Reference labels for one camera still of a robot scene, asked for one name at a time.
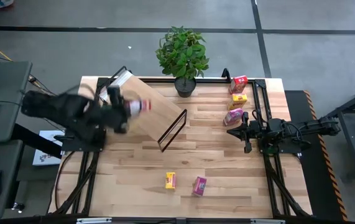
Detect wooden shelf with black frame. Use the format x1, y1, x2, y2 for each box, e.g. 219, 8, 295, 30
98, 70, 188, 153

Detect yellow Corn Pops cereal box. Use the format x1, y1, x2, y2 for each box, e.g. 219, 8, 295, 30
165, 172, 177, 190
226, 93, 248, 111

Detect grey desk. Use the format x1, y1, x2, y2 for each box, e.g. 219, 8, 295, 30
0, 61, 32, 144
0, 139, 24, 220

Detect black aluminium table frame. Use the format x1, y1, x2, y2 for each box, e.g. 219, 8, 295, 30
51, 65, 311, 218

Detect red cereal box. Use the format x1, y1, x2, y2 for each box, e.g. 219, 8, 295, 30
228, 75, 249, 95
126, 98, 152, 118

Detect black cable bundle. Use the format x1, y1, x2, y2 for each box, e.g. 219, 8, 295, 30
27, 74, 58, 96

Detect pink cereal box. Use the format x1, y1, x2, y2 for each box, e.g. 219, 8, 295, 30
223, 108, 244, 127
191, 176, 208, 197

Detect green potted plant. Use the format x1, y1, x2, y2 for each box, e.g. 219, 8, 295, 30
155, 26, 211, 99

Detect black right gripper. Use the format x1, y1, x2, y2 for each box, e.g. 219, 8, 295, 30
226, 111, 262, 154

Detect silver metal bracket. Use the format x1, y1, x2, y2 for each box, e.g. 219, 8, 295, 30
251, 218, 286, 224
76, 217, 113, 224

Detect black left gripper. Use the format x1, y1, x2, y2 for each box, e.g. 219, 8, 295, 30
101, 85, 131, 134

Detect white cardboard box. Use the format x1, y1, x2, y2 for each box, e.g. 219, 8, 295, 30
32, 129, 66, 166

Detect black mat with hazard stripe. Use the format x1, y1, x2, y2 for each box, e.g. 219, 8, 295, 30
284, 90, 349, 222

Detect desk caster wheel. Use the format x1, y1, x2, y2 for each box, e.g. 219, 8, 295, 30
11, 202, 25, 214

